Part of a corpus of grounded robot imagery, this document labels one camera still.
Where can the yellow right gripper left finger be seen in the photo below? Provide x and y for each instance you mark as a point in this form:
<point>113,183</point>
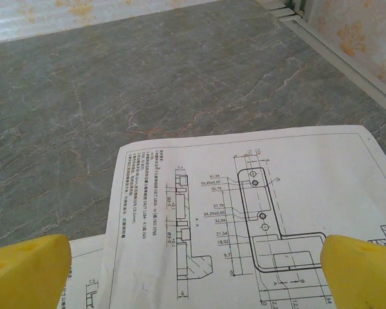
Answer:
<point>22,277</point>

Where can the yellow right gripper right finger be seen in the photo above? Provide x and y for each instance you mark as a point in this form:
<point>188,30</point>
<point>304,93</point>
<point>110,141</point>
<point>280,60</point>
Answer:
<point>363,277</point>

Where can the white technical drawing paper sheet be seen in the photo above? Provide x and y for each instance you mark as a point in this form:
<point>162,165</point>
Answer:
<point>212,161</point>
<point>83,273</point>

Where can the aluminium side frame rail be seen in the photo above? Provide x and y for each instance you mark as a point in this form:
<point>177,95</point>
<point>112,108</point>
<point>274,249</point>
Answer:
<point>328,48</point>

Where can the aluminium corner frame post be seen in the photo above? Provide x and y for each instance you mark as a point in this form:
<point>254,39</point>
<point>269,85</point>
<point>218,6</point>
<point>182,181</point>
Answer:
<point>297,4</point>

